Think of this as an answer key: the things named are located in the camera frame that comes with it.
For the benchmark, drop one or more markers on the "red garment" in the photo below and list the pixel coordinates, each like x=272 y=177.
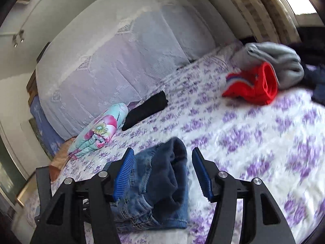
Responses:
x=254 y=89

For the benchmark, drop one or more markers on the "blue denim pants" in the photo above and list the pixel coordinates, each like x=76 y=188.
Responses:
x=162 y=183

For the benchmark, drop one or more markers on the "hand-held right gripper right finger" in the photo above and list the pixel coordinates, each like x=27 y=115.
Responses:
x=201 y=175

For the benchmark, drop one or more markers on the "orange cloth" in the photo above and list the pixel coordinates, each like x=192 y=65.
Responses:
x=59 y=162

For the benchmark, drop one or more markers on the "dark navy garment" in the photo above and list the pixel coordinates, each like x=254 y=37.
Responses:
x=317 y=83

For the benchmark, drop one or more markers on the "wooden frame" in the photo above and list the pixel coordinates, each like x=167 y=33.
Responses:
x=24 y=192

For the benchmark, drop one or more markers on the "white lace bedding cover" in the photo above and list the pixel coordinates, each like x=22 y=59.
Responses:
x=114 y=63

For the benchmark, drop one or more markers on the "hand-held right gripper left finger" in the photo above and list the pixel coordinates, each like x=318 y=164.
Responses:
x=124 y=172

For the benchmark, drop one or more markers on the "folded black cloth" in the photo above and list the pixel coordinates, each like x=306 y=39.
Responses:
x=144 y=109

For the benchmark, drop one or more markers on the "grey garment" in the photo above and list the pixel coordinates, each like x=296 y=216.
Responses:
x=284 y=63

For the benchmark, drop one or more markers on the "beige patterned curtain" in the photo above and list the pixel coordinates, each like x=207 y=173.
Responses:
x=254 y=7

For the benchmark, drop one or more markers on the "purple floral bedsheet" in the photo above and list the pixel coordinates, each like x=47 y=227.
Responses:
x=254 y=144

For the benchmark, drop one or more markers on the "wooden headboard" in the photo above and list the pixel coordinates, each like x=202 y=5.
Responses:
x=31 y=89

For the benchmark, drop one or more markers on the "blue blanket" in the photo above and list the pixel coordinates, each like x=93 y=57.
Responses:
x=43 y=127

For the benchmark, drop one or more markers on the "ceiling spot lamp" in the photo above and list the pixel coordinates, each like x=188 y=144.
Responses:
x=21 y=39

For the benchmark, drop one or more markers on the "small purple cloth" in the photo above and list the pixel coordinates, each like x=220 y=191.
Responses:
x=132 y=104

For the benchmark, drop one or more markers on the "folded turquoise floral blanket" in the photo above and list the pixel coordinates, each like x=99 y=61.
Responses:
x=99 y=129

